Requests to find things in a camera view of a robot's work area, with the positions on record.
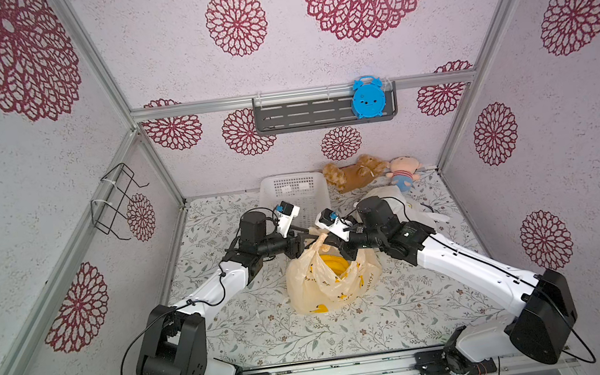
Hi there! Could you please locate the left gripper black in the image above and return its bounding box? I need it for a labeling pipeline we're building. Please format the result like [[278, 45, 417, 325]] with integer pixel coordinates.
[[255, 222, 321, 264]]

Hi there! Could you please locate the black wire wall rack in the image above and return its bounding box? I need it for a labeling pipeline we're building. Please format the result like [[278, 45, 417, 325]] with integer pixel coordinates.
[[89, 162, 149, 242]]

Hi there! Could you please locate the pink doll blue outfit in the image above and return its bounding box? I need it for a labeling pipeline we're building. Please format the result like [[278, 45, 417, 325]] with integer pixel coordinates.
[[386, 156, 422, 194]]

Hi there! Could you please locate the white perforated plastic basket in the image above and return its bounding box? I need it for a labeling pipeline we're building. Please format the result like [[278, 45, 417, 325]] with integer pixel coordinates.
[[259, 172, 332, 228]]

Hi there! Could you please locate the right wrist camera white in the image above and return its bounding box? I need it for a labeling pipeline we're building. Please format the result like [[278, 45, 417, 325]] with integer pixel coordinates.
[[315, 208, 350, 242]]

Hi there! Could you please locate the orange-yellow banana bunch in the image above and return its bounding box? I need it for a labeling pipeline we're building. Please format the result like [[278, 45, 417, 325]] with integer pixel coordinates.
[[321, 254, 359, 282]]

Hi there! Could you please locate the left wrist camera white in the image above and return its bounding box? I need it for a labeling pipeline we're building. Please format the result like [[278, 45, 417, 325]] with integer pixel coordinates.
[[273, 201, 300, 238]]

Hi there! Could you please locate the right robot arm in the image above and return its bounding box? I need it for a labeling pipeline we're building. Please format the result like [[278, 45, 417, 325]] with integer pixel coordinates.
[[315, 195, 578, 375]]

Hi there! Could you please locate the blue alarm clock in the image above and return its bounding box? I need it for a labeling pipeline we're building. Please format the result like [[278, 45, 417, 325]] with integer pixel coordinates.
[[352, 76, 387, 119]]

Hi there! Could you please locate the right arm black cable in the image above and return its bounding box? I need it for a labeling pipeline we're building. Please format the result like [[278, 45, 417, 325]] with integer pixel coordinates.
[[428, 214, 598, 375]]

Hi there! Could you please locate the white plastic bag lemon print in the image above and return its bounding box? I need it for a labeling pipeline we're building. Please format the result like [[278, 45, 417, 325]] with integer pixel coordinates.
[[364, 185, 451, 227]]

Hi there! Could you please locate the beige plastic bag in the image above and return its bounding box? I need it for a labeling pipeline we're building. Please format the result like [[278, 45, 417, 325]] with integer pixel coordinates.
[[285, 228, 383, 315]]

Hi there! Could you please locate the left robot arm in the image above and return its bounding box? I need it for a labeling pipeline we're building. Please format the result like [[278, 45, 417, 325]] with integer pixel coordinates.
[[135, 208, 317, 375]]

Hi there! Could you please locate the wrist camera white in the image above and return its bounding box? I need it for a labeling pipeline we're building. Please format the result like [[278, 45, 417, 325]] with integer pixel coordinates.
[[315, 208, 350, 242], [273, 201, 300, 238]]

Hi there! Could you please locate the brown teddy bear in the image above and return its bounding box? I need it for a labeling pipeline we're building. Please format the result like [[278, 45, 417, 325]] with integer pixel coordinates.
[[322, 154, 388, 193]]

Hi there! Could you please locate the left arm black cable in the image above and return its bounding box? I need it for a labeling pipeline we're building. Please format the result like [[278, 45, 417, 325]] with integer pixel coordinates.
[[107, 263, 240, 375]]

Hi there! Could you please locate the grey wall shelf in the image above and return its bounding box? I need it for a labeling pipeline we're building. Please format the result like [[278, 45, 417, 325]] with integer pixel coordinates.
[[252, 90, 399, 136]]

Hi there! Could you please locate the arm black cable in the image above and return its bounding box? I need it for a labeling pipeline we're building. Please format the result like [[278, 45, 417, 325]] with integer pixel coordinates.
[[107, 263, 240, 375], [428, 214, 598, 375]]

